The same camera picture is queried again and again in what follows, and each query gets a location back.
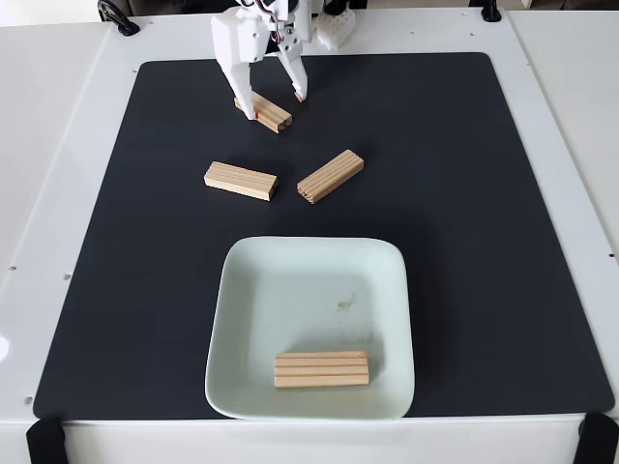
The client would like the grooved wooden block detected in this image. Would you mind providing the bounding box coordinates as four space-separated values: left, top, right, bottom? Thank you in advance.
274 351 371 390
203 160 280 202
296 149 365 205
233 90 293 135

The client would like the pale green square plate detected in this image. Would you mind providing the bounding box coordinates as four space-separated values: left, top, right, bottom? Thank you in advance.
204 235 416 421

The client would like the black rubber mat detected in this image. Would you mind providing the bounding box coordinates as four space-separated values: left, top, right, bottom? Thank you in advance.
32 51 615 421

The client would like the red black white servo cable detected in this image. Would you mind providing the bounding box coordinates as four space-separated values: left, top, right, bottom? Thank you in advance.
239 0 294 47

